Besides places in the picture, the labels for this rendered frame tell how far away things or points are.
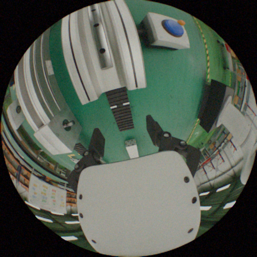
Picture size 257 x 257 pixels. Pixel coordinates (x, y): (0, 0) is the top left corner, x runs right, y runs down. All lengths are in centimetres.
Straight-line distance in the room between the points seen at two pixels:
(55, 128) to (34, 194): 286
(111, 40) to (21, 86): 23
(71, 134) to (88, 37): 22
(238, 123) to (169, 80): 36
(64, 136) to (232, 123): 59
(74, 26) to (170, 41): 15
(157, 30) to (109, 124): 26
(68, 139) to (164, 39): 28
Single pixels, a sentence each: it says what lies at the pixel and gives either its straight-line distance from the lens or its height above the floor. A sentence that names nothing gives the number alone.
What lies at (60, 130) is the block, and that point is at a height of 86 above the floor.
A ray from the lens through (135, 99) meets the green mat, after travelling 21.
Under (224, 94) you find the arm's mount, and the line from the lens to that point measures 39.
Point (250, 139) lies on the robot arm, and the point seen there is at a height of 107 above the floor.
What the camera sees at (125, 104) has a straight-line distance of 20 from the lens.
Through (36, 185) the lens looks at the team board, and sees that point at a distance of 297.
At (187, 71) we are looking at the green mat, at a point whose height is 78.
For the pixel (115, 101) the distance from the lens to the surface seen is 19.
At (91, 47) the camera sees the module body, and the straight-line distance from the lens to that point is 16.
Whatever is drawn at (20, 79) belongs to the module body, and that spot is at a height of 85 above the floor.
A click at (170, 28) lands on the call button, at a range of 18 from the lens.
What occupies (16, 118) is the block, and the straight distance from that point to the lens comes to 41.
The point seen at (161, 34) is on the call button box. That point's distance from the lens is 17.
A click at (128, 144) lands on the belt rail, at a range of 28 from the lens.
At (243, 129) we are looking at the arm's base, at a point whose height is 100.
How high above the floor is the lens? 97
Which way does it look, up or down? 49 degrees down
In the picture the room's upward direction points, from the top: 167 degrees clockwise
